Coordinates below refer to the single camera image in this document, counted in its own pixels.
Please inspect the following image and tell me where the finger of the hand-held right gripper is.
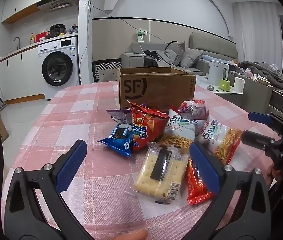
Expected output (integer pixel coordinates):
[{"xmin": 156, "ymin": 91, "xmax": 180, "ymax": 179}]
[
  {"xmin": 241, "ymin": 129, "xmax": 282, "ymax": 153},
  {"xmin": 248, "ymin": 112, "xmax": 283, "ymax": 137}
]

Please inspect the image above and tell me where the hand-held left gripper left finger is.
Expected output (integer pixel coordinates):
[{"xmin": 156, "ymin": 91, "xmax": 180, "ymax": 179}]
[{"xmin": 4, "ymin": 139, "xmax": 100, "ymax": 240}]

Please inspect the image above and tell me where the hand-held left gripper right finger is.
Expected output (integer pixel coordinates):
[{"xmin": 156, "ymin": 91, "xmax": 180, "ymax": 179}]
[{"xmin": 190, "ymin": 142, "xmax": 273, "ymax": 240}]

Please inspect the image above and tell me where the white noodle snack bag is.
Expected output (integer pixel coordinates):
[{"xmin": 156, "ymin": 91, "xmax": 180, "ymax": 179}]
[
  {"xmin": 160, "ymin": 109, "xmax": 205, "ymax": 153},
  {"xmin": 197, "ymin": 121, "xmax": 243, "ymax": 165}
]

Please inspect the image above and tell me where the clear cracker packet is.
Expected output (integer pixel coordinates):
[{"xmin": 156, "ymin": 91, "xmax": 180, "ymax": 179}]
[{"xmin": 127, "ymin": 141, "xmax": 190, "ymax": 204}]

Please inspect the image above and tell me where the blue snack packet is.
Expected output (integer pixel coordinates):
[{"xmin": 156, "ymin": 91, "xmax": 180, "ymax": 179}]
[{"xmin": 99, "ymin": 123, "xmax": 134, "ymax": 157}]

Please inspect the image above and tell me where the brown cardboard box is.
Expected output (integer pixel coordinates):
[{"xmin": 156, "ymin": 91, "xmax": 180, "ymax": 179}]
[{"xmin": 118, "ymin": 67, "xmax": 197, "ymax": 112}]

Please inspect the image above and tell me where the person's right hand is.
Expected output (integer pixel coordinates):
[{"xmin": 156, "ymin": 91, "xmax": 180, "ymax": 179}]
[{"xmin": 266, "ymin": 164, "xmax": 280, "ymax": 181}]

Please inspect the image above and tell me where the person's left hand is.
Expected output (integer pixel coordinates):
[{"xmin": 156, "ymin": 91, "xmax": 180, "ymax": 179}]
[{"xmin": 111, "ymin": 229, "xmax": 148, "ymax": 240}]

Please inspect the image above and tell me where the red orange snack packet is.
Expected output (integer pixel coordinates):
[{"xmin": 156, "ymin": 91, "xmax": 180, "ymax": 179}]
[{"xmin": 186, "ymin": 159, "xmax": 215, "ymax": 205}]

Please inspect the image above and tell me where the white paper roll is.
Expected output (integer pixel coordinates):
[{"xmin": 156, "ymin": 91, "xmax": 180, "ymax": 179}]
[{"xmin": 233, "ymin": 77, "xmax": 245, "ymax": 93}]

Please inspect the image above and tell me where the grey blanket heap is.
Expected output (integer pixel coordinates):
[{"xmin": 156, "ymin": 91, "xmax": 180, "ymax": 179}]
[{"xmin": 239, "ymin": 61, "xmax": 283, "ymax": 93}]

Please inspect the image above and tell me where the green cup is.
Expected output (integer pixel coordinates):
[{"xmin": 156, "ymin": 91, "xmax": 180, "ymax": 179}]
[{"xmin": 218, "ymin": 78, "xmax": 230, "ymax": 92}]

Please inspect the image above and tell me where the purple and white snack bag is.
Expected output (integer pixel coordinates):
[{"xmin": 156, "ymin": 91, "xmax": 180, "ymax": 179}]
[{"xmin": 178, "ymin": 100, "xmax": 210, "ymax": 120}]

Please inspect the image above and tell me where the white electric kettle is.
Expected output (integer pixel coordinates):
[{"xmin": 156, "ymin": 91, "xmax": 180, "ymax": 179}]
[{"xmin": 208, "ymin": 61, "xmax": 230, "ymax": 88}]

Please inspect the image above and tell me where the white coffee table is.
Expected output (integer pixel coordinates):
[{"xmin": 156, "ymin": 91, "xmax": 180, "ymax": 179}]
[{"xmin": 196, "ymin": 76, "xmax": 247, "ymax": 96}]

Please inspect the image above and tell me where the small purple snack packet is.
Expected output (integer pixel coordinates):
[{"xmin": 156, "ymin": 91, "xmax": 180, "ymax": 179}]
[{"xmin": 106, "ymin": 109, "xmax": 133, "ymax": 125}]

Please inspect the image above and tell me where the red chips bag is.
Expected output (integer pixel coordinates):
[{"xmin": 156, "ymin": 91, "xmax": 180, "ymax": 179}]
[{"xmin": 127, "ymin": 100, "xmax": 170, "ymax": 152}]

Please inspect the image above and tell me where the grey sofa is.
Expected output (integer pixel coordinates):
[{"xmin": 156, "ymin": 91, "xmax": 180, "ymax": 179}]
[{"xmin": 121, "ymin": 31, "xmax": 239, "ymax": 77}]

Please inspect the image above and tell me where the grey pillow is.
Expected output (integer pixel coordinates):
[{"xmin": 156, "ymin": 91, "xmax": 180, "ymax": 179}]
[
  {"xmin": 180, "ymin": 47, "xmax": 204, "ymax": 68},
  {"xmin": 165, "ymin": 42, "xmax": 185, "ymax": 65}
]

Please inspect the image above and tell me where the white washing machine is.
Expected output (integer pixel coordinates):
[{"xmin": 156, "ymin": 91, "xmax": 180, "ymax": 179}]
[{"xmin": 37, "ymin": 37, "xmax": 80, "ymax": 100}]

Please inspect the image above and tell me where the upright floor cleaner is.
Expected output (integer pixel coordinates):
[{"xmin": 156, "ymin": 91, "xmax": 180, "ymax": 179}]
[{"xmin": 0, "ymin": 86, "xmax": 7, "ymax": 109}]

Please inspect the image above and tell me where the white kitchen counter cabinet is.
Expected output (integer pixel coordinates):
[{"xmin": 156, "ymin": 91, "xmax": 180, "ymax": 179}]
[{"xmin": 0, "ymin": 40, "xmax": 45, "ymax": 105}]

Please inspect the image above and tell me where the dark clothes pile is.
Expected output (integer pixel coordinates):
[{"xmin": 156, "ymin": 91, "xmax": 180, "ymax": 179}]
[{"xmin": 144, "ymin": 50, "xmax": 172, "ymax": 67}]

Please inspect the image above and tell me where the black pressure cooker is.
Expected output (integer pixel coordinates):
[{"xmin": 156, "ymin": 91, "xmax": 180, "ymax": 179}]
[{"xmin": 49, "ymin": 24, "xmax": 67, "ymax": 38}]

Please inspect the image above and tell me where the range hood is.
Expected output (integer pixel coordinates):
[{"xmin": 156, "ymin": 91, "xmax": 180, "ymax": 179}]
[{"xmin": 37, "ymin": 0, "xmax": 80, "ymax": 12}]

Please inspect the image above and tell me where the black cable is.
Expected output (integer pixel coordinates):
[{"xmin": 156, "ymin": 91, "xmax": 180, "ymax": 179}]
[{"xmin": 79, "ymin": 0, "xmax": 168, "ymax": 44}]

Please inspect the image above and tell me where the white wall cabinet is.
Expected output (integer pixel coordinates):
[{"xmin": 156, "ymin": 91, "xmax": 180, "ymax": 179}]
[{"xmin": 1, "ymin": 0, "xmax": 59, "ymax": 24}]

